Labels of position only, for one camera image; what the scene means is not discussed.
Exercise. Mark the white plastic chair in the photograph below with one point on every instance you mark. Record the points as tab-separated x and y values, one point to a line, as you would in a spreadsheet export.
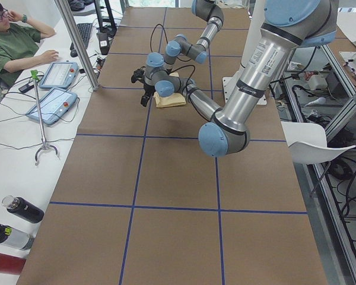
307	143

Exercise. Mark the small black phone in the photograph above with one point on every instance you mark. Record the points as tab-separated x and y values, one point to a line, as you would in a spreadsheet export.
25	88

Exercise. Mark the cream long-sleeve graphic shirt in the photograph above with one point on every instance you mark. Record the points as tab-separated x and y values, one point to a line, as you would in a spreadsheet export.
176	99

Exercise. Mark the metal reacher grabber tool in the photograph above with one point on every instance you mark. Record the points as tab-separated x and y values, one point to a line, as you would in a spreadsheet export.
45	145

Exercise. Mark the black keyboard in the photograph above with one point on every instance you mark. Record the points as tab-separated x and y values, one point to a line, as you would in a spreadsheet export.
85	30

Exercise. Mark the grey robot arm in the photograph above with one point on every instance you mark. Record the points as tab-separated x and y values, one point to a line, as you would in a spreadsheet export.
287	25
197	51

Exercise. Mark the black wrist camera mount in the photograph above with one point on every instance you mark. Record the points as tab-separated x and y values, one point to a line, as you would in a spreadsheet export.
138	75

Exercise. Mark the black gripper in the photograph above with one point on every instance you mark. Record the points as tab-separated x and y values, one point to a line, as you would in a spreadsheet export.
147	88

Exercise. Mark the upper blue teach pendant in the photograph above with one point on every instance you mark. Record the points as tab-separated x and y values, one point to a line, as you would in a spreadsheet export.
59	74

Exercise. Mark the aluminium frame post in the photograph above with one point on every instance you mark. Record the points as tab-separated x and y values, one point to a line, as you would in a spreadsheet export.
76	39

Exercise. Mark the red bottle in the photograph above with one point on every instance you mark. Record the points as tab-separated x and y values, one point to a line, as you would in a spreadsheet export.
11	264

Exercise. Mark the black water bottle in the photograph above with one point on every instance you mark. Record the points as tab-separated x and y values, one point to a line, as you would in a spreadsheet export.
23	209

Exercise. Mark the seated person green shirt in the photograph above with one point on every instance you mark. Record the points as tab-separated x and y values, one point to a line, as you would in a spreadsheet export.
19	39

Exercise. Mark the lower blue teach pendant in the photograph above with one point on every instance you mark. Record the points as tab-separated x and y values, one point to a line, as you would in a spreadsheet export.
55	103

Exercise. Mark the blue teach pendant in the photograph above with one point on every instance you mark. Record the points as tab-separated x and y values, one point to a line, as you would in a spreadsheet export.
55	103
59	74

